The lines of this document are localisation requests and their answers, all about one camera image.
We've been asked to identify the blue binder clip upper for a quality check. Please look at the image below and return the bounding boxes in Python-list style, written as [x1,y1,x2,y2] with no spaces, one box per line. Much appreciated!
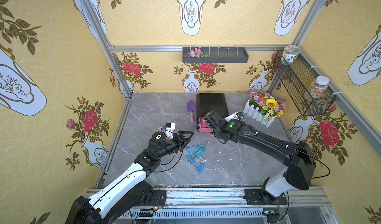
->
[187,147,196,153]

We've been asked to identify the jar with green label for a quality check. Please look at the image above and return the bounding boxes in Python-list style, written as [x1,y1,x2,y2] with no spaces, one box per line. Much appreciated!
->
[280,45,301,66]

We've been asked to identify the purple toy shovel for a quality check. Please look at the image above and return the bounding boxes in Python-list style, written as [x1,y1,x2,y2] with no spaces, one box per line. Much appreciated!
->
[187,100,196,123]

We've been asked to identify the blue binder clip middle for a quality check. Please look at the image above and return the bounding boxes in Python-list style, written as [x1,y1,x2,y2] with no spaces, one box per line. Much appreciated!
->
[187,155,195,164]

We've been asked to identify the teal binder clip left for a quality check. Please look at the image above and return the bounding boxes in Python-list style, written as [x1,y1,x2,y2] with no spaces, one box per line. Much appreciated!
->
[195,150,204,157]

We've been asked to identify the pink flowers on shelf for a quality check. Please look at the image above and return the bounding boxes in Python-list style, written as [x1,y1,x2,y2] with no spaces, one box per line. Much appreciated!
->
[188,48,211,58]

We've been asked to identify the grey wall shelf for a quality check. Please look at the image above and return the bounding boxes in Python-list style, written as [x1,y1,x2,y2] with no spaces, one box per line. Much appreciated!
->
[182,46,249,64]

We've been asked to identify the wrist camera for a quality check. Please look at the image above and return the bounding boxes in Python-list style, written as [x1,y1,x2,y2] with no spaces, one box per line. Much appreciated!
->
[162,123,175,140]
[225,111,244,122]

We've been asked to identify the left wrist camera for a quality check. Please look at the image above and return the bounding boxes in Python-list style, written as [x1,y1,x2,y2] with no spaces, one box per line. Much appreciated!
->
[162,123,175,140]

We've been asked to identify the black pink drawer cabinet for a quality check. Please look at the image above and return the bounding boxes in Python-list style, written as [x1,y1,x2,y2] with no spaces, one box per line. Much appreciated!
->
[196,93,229,133]

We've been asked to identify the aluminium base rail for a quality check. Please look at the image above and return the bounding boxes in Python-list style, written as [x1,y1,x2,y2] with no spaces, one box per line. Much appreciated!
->
[114,186,340,224]

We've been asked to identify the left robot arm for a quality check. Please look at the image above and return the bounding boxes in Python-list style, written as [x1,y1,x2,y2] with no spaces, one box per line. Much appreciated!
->
[65,131,194,224]

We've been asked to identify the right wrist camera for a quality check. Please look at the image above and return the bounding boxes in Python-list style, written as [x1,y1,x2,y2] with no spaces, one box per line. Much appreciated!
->
[225,111,244,122]

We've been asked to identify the black wire basket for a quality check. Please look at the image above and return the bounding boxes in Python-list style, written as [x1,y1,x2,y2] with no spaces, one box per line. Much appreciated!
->
[273,51,336,116]

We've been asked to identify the clear jar white lid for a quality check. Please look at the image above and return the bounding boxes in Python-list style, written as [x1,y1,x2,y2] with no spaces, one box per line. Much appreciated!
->
[304,76,330,101]

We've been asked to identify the flower planter white fence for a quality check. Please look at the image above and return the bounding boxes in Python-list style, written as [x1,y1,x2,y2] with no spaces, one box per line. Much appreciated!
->
[243,90,287,128]

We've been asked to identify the blue binder clip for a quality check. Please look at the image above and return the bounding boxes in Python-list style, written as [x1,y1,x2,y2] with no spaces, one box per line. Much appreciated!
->
[195,163,205,173]
[187,155,195,164]
[187,147,196,153]

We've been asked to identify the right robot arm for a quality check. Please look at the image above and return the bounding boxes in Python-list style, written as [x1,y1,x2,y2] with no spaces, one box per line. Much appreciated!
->
[203,110,331,205]

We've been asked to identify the blue binder clip lower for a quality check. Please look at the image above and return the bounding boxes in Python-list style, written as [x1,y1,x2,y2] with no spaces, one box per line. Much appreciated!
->
[195,163,205,173]

